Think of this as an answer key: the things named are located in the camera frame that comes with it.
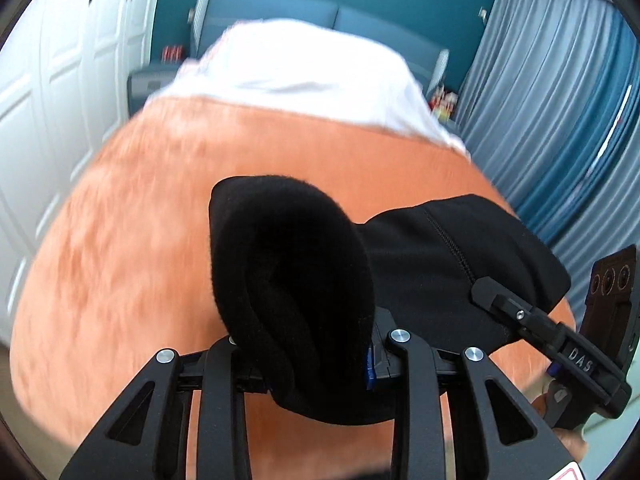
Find black pants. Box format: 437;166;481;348
208;176;570;426

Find right human hand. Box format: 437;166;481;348
532;380;589;463

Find blue grey curtain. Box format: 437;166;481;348
457;0;639;320

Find red white dolls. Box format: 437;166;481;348
428;84;458;122

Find white bed sheet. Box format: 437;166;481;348
148;18;469;156

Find grey bedside table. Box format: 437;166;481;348
127;62;180;117

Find red box on nightstand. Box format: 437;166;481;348
160;44;184;63

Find white panelled wardrobe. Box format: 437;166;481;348
1;0;157;344

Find blue upholstered headboard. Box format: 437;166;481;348
189;0;449;96

